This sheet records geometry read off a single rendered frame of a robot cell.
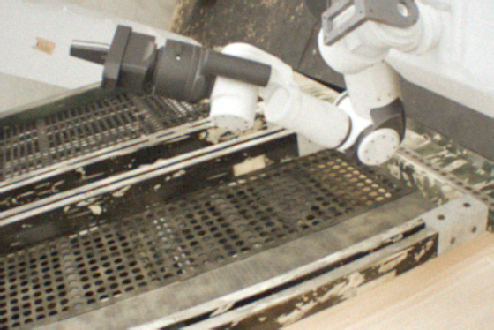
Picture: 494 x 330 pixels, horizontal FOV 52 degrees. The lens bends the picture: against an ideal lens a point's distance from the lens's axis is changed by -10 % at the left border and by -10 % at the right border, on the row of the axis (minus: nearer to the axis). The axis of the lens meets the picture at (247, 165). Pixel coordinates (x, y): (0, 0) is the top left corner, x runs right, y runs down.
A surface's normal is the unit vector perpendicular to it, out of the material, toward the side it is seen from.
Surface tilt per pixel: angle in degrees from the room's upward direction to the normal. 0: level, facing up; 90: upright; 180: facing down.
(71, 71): 90
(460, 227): 90
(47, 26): 90
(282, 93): 7
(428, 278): 60
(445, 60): 23
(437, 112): 0
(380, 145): 90
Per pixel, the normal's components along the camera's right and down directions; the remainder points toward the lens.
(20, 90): 0.38, 0.40
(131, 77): -0.02, 0.77
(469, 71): -0.92, 0.18
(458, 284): -0.14, -0.89
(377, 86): 0.25, 0.65
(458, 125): -0.86, -0.19
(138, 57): 0.30, -0.60
